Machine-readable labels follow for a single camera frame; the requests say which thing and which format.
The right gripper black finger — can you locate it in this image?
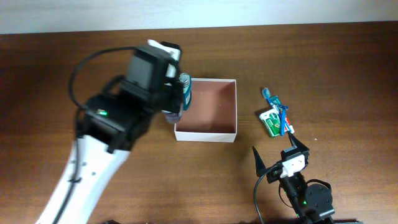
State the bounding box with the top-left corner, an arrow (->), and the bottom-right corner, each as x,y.
288,132 -> 308,152
252,146 -> 267,177

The teal mouthwash bottle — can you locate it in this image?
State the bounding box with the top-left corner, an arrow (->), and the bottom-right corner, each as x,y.
179,73 -> 192,111

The purple foam soap pump bottle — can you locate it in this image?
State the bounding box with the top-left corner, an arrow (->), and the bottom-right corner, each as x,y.
164,112 -> 182,124

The blue disposable razor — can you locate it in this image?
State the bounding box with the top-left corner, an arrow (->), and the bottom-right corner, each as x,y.
277,104 -> 288,136

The pink cardboard box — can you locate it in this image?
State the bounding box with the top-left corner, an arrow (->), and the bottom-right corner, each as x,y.
174,78 -> 238,143

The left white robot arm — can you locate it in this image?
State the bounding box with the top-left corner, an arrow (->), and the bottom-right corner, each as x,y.
38,40 -> 185,223

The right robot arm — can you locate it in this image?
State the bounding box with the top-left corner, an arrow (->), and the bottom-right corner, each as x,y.
252,133 -> 335,223

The small toothpaste tube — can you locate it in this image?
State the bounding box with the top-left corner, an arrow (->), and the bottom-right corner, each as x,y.
268,95 -> 295,136

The blue toothbrush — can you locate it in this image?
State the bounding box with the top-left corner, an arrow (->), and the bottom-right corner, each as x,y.
259,88 -> 295,138

